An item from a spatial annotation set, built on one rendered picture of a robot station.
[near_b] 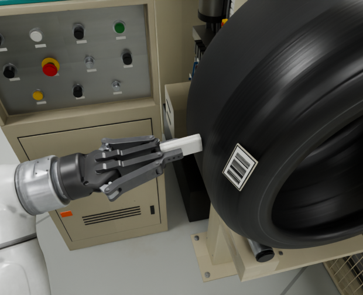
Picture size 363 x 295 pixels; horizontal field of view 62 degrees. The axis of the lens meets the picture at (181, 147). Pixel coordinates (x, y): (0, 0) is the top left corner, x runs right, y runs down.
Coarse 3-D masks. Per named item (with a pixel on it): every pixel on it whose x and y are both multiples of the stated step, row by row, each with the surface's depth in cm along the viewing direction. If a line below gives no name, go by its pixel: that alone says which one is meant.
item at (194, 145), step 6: (198, 138) 50; (174, 144) 50; (180, 144) 50; (186, 144) 50; (192, 144) 50; (198, 144) 51; (162, 150) 50; (168, 150) 50; (186, 150) 51; (192, 150) 51; (198, 150) 52
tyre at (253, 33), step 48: (288, 0) 43; (336, 0) 38; (240, 48) 45; (288, 48) 38; (336, 48) 35; (192, 96) 56; (240, 96) 42; (288, 96) 37; (336, 96) 35; (240, 144) 42; (288, 144) 39; (336, 144) 83; (240, 192) 46; (288, 192) 80; (336, 192) 78; (288, 240) 59; (336, 240) 66
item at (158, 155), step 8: (160, 152) 49; (120, 160) 49; (128, 160) 49; (136, 160) 49; (144, 160) 49; (152, 160) 49; (96, 168) 48; (104, 168) 48; (112, 168) 48; (120, 168) 49; (128, 168) 49; (136, 168) 49; (120, 176) 50
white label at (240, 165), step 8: (232, 152) 43; (240, 152) 41; (232, 160) 43; (240, 160) 42; (248, 160) 41; (224, 168) 45; (232, 168) 43; (240, 168) 42; (248, 168) 41; (232, 176) 44; (240, 176) 43; (248, 176) 41; (240, 184) 43
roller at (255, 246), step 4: (248, 240) 71; (252, 244) 70; (256, 244) 69; (260, 244) 68; (252, 248) 69; (256, 248) 68; (260, 248) 68; (264, 248) 67; (268, 248) 68; (256, 252) 68; (260, 252) 68; (264, 252) 67; (268, 252) 67; (272, 252) 67; (256, 256) 68; (260, 256) 67; (264, 256) 67; (268, 256) 68; (272, 256) 68; (256, 260) 69; (260, 260) 68; (264, 260) 69
